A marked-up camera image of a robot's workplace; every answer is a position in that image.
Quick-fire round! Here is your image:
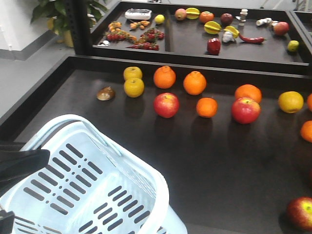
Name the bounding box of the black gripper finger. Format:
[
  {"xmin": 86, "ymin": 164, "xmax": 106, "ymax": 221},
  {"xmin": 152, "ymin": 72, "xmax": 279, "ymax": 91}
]
[{"xmin": 0, "ymin": 143, "xmax": 50, "ymax": 188}]

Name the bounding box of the light blue plastic basket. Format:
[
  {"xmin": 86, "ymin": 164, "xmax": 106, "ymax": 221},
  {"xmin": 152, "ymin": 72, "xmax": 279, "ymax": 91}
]
[{"xmin": 0, "ymin": 115, "xmax": 187, "ymax": 234}]

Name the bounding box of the brown mushroom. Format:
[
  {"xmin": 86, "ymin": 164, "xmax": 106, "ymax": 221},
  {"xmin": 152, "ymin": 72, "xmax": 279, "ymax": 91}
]
[{"xmin": 97, "ymin": 86, "xmax": 116, "ymax": 101}]

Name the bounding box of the yellow pear fruit front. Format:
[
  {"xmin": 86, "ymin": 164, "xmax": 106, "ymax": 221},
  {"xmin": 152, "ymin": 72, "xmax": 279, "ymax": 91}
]
[{"xmin": 124, "ymin": 78, "xmax": 144, "ymax": 98}]

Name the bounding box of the yellow pear fruit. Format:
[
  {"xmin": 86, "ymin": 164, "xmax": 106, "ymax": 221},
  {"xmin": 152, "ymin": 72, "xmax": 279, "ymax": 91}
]
[
  {"xmin": 124, "ymin": 78, "xmax": 144, "ymax": 98},
  {"xmin": 123, "ymin": 66, "xmax": 143, "ymax": 80}
]

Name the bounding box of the yellow pear fruit rear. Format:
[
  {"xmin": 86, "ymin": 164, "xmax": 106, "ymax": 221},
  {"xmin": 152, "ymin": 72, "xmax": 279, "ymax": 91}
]
[{"xmin": 123, "ymin": 66, "xmax": 143, "ymax": 80}]

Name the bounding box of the green potted plant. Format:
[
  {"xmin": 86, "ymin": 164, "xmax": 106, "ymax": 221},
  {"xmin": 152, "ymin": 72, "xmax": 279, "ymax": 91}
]
[{"xmin": 31, "ymin": 0, "xmax": 108, "ymax": 48}]

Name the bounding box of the red apple back left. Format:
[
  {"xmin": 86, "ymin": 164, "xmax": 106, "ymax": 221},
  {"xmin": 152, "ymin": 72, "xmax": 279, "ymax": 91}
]
[{"xmin": 153, "ymin": 93, "xmax": 180, "ymax": 118}]

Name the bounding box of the red apple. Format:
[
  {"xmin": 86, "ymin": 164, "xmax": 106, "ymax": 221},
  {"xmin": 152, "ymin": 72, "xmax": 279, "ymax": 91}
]
[
  {"xmin": 153, "ymin": 93, "xmax": 180, "ymax": 118},
  {"xmin": 231, "ymin": 97, "xmax": 261, "ymax": 124},
  {"xmin": 286, "ymin": 196, "xmax": 312, "ymax": 231}
]

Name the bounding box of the orange back left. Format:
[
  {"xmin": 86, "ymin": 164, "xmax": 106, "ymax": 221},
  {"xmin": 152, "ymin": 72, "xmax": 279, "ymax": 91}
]
[{"xmin": 154, "ymin": 66, "xmax": 176, "ymax": 89}]

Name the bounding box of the small orange middle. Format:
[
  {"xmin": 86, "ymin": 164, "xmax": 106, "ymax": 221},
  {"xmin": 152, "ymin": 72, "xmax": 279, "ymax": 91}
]
[{"xmin": 196, "ymin": 97, "xmax": 218, "ymax": 118}]

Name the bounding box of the small orange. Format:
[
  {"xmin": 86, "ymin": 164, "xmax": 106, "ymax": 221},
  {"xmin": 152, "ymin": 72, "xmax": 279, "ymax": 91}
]
[
  {"xmin": 196, "ymin": 97, "xmax": 218, "ymax": 118},
  {"xmin": 300, "ymin": 120, "xmax": 312, "ymax": 143}
]

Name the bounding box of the black produce display table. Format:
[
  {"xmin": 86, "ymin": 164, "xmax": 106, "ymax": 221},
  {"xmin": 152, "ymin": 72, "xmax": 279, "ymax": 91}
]
[{"xmin": 0, "ymin": 56, "xmax": 312, "ymax": 234}]

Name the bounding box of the red bell pepper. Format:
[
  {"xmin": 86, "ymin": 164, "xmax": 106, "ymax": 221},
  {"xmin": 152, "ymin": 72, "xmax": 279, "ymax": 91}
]
[{"xmin": 207, "ymin": 38, "xmax": 221, "ymax": 55}]

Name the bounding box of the red apple back middle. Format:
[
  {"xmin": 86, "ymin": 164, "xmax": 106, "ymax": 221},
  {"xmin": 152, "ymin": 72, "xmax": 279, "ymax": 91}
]
[{"xmin": 231, "ymin": 97, "xmax": 261, "ymax": 124}]

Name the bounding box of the orange behind middle apple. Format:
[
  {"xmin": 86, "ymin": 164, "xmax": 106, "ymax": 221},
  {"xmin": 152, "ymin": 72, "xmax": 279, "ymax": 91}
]
[{"xmin": 234, "ymin": 84, "xmax": 262, "ymax": 103}]

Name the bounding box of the white garlic bulb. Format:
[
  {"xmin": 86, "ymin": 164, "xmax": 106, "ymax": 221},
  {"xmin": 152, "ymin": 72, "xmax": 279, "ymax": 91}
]
[{"xmin": 222, "ymin": 31, "xmax": 235, "ymax": 43}]

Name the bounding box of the red chili pepper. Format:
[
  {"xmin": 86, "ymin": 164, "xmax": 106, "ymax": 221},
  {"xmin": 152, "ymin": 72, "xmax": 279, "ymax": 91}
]
[{"xmin": 239, "ymin": 34, "xmax": 266, "ymax": 44}]

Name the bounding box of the yellow orange fruit right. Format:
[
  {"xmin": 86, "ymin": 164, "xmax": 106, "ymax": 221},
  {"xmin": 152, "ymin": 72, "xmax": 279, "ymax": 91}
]
[{"xmin": 278, "ymin": 91, "xmax": 304, "ymax": 114}]

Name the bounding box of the red apple front left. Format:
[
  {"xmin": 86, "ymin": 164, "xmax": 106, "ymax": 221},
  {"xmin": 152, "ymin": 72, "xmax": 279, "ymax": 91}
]
[{"xmin": 286, "ymin": 196, "xmax": 312, "ymax": 231}]

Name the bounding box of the small orange lower left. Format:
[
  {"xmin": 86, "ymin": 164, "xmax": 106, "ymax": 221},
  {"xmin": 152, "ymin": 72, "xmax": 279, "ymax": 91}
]
[{"xmin": 300, "ymin": 120, "xmax": 312, "ymax": 143}]

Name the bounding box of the large orange far right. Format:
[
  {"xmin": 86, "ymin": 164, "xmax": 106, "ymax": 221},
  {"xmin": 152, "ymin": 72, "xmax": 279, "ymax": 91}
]
[{"xmin": 306, "ymin": 94, "xmax": 312, "ymax": 112}]

